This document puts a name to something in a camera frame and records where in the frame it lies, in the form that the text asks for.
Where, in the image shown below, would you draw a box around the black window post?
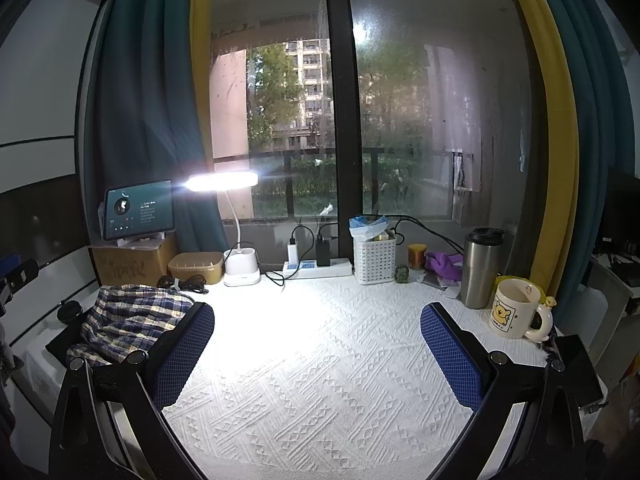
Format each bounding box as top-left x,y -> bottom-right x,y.
322,0 -> 358,261

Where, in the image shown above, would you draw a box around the black flat device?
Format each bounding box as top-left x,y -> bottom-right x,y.
547,334 -> 605,408

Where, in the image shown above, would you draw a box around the purple cloth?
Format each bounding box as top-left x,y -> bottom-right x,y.
424,251 -> 466,283

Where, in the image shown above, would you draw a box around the white plastic basket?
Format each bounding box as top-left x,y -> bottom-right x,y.
353,232 -> 398,285

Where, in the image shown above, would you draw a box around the steel tumbler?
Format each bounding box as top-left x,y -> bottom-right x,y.
459,227 -> 505,310

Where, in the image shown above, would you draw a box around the white side shelf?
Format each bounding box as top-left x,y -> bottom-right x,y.
585,255 -> 640,376

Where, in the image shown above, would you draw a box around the black cable bundle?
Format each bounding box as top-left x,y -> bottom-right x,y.
157,274 -> 210,295

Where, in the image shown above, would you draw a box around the white power strip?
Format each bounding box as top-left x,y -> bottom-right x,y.
282,258 -> 352,279

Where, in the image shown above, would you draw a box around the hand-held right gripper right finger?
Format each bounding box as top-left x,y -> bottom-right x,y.
420,301 -> 586,480

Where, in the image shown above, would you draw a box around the clear plastic bag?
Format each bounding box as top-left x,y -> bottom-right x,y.
348,215 -> 396,241

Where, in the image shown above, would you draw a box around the tan lidded container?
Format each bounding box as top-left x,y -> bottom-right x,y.
167,251 -> 224,286

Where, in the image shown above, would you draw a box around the black monitor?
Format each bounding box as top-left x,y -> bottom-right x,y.
595,165 -> 640,261

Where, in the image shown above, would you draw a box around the cream cartoon mug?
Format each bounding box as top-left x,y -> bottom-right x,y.
487,279 -> 558,346

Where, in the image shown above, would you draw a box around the teal curtain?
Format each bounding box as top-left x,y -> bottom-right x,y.
525,0 -> 636,311
82,0 -> 223,261

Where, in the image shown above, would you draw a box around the black cloth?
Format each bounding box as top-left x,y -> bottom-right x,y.
45,327 -> 86,366

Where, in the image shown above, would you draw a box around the balcony railing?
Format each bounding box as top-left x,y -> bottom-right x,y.
214,147 -> 436,221

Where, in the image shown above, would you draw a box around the blue yellow plaid shirt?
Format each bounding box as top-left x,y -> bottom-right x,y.
67,284 -> 197,366

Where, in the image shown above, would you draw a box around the yellow curtain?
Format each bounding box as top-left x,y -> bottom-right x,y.
495,0 -> 581,301
189,0 -> 216,181

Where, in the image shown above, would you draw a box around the tablet with teal screen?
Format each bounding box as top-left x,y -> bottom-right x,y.
102,181 -> 177,242

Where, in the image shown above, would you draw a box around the white textured tablecloth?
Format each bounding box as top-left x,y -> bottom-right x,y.
97,275 -> 556,480

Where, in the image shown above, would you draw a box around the black charger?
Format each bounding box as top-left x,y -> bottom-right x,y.
316,234 -> 335,267

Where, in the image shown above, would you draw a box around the white desk lamp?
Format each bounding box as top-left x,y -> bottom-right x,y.
185,170 -> 262,288

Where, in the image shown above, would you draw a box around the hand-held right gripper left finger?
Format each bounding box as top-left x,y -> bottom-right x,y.
47,301 -> 216,480

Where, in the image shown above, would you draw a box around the cardboard box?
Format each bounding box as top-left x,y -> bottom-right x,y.
89,234 -> 180,288

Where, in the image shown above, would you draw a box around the white papers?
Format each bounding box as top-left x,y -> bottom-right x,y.
420,272 -> 463,301

